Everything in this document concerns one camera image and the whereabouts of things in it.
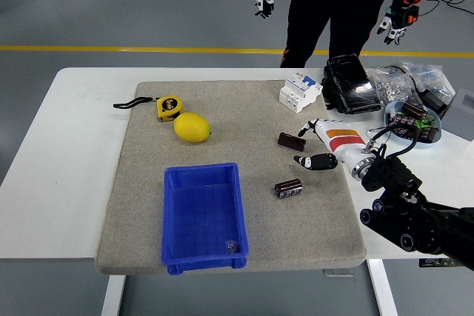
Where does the clear bag of metal washers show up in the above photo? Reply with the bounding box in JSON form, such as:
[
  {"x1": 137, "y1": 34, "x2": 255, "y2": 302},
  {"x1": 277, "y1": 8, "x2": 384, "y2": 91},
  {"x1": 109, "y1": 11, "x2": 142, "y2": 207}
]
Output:
[{"x1": 370, "y1": 66, "x2": 418, "y2": 104}]

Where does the black floor cable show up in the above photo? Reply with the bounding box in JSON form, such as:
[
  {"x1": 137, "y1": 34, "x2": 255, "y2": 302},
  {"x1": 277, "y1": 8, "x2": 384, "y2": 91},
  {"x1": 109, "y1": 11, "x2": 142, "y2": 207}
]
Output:
[{"x1": 420, "y1": 0, "x2": 474, "y2": 17}]

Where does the yellow tape measure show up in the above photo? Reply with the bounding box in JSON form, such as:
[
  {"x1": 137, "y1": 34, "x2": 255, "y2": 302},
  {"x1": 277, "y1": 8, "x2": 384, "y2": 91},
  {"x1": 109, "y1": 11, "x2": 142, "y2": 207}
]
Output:
[{"x1": 113, "y1": 95, "x2": 184, "y2": 123}]

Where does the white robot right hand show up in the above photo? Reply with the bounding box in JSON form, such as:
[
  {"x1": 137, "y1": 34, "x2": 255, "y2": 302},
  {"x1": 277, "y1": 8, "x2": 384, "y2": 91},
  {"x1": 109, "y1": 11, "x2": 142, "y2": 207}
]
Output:
[{"x1": 293, "y1": 118, "x2": 371, "y2": 172}]

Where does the person's left hand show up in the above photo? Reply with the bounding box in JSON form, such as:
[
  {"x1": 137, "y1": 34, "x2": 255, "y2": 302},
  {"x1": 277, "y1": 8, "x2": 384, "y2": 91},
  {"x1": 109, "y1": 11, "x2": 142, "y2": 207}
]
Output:
[{"x1": 376, "y1": 4, "x2": 420, "y2": 45}]

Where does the black glossy case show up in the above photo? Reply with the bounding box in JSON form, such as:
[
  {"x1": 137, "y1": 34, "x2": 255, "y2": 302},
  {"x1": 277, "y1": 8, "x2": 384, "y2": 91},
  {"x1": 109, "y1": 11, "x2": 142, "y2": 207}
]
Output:
[{"x1": 321, "y1": 53, "x2": 383, "y2": 115}]

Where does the clear bag of blue parts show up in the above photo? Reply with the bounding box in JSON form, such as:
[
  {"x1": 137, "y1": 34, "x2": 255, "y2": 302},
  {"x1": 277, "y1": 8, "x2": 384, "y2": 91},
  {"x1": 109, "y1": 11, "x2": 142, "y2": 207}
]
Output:
[{"x1": 398, "y1": 61, "x2": 456, "y2": 106}]

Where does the blue plastic box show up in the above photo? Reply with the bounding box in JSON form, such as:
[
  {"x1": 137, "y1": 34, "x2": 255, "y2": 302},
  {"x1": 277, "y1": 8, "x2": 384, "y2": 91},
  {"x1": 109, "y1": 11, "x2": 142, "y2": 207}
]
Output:
[{"x1": 159, "y1": 162, "x2": 250, "y2": 276}]

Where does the white circuit breaker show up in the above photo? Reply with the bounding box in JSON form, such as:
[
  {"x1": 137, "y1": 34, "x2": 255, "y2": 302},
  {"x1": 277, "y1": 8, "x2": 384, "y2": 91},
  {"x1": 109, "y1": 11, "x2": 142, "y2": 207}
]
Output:
[{"x1": 278, "y1": 73, "x2": 324, "y2": 113}]

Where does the white table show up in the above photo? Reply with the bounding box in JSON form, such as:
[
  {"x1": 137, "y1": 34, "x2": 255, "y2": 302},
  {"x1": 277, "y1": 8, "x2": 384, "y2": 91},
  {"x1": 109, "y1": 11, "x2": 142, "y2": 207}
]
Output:
[{"x1": 0, "y1": 67, "x2": 474, "y2": 316}]

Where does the yellow lemon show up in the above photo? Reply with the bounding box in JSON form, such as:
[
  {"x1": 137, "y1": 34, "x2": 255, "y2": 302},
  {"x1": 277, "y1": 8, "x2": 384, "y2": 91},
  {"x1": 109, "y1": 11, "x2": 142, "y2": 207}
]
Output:
[{"x1": 173, "y1": 112, "x2": 212, "y2": 144}]

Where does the light blue bowl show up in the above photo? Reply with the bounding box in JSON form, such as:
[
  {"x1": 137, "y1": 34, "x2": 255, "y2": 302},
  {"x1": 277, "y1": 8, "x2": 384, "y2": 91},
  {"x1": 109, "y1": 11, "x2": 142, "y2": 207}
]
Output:
[{"x1": 384, "y1": 100, "x2": 444, "y2": 149}]

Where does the person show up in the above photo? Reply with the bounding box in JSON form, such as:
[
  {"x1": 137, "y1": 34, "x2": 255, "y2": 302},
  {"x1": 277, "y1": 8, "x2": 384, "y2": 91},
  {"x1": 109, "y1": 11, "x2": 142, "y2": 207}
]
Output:
[{"x1": 255, "y1": 0, "x2": 427, "y2": 69}]

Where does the grey box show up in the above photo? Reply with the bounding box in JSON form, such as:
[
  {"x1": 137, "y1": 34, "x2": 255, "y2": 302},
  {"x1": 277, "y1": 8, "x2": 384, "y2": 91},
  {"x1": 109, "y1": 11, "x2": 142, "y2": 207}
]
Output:
[{"x1": 440, "y1": 86, "x2": 474, "y2": 141}]

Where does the clear bracket under table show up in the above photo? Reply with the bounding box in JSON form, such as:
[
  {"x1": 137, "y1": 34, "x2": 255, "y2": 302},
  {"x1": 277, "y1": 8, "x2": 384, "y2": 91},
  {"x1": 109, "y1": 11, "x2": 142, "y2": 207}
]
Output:
[{"x1": 322, "y1": 267, "x2": 355, "y2": 278}]

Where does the grey-brown mat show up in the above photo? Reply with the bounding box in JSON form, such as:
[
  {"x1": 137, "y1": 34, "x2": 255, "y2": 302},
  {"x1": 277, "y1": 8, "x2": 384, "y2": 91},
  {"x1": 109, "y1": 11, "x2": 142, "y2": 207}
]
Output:
[{"x1": 95, "y1": 79, "x2": 367, "y2": 276}]

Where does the table control panel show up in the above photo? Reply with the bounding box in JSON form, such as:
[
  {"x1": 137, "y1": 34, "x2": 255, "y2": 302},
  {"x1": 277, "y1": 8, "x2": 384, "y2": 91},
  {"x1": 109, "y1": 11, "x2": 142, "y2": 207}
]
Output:
[{"x1": 418, "y1": 258, "x2": 456, "y2": 269}]

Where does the black power brick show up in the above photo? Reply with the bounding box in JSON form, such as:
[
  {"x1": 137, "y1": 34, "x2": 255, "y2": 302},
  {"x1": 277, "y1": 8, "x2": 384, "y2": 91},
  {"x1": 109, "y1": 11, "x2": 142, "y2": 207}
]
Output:
[{"x1": 421, "y1": 88, "x2": 451, "y2": 117}]

